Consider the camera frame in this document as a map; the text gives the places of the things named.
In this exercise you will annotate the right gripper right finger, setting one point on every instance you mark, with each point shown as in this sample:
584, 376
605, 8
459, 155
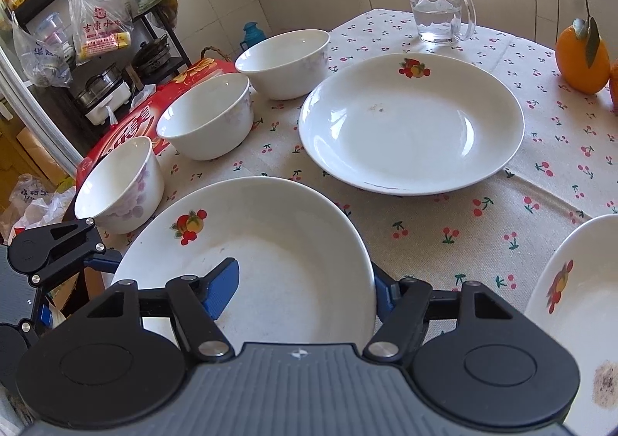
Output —
401, 307

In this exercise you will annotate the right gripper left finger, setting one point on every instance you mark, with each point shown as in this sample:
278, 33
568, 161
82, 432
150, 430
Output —
196, 304

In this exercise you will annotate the large white fruit-pattern plate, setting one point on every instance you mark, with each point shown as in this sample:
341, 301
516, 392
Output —
305, 274

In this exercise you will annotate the white fruit plate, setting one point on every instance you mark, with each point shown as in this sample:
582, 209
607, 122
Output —
411, 124

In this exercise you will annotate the near white bowl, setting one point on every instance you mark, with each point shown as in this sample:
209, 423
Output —
124, 189

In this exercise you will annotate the white bowl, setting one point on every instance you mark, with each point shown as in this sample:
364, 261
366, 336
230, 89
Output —
124, 189
287, 66
210, 119

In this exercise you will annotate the red gift box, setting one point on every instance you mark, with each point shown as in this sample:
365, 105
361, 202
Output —
142, 120

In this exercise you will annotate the right white plate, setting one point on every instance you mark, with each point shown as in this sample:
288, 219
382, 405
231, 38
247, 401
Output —
575, 302

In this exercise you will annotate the middle white bowl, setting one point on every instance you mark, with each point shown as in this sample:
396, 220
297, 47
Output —
210, 119

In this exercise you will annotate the black storage rack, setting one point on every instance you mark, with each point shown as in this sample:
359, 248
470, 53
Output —
61, 103

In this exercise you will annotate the plastic bag with red print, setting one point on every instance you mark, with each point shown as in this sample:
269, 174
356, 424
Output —
99, 27

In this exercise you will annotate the far white bowl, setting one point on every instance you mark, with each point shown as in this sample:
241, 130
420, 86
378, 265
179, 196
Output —
287, 66

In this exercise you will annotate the blue thermos bottle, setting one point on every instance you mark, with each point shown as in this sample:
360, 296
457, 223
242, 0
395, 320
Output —
252, 35

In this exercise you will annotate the orange with leaf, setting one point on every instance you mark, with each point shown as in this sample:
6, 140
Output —
582, 57

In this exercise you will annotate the glass mug with water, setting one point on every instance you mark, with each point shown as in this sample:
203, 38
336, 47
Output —
444, 21

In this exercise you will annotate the bumpy orange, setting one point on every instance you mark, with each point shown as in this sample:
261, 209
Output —
614, 86

